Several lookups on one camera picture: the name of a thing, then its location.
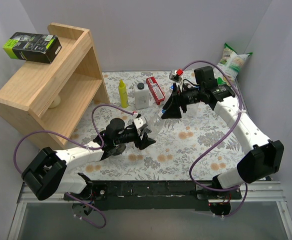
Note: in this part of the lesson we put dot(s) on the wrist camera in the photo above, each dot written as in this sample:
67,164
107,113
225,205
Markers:
175,76
139,121

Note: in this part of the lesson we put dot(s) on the black green box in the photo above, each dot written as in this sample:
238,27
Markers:
33,47

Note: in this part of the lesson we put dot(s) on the green chips bag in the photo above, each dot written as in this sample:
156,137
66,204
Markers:
230,63

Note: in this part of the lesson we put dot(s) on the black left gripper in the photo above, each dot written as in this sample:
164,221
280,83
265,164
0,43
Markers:
139,139

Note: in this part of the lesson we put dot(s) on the wooden shelf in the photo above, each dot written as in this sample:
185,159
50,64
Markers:
74,75

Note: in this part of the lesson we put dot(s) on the cream object under shelf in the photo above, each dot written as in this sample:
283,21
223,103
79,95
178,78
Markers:
55,102

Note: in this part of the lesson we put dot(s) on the white bottle black cap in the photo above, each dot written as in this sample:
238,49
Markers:
141,94

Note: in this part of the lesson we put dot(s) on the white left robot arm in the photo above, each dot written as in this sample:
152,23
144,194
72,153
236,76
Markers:
49,172

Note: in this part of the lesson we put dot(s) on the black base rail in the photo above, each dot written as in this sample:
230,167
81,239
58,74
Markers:
147,195

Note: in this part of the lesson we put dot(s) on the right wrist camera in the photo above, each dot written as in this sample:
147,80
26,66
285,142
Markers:
175,76

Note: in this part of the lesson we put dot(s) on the red toothpaste box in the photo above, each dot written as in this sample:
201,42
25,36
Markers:
155,90

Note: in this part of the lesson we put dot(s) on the floral table mat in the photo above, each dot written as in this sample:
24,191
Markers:
185,148

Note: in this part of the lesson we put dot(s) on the clear plastic bottle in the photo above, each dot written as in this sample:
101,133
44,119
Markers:
155,123
167,95
193,110

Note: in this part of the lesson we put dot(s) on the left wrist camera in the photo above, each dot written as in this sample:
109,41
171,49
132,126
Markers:
139,121

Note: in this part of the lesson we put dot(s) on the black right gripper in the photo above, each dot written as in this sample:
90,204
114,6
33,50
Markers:
181,100

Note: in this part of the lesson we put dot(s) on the yellow squeeze bottle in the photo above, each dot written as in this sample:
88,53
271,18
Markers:
123,94

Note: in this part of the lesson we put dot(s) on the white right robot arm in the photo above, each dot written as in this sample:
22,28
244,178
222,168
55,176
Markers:
262,155

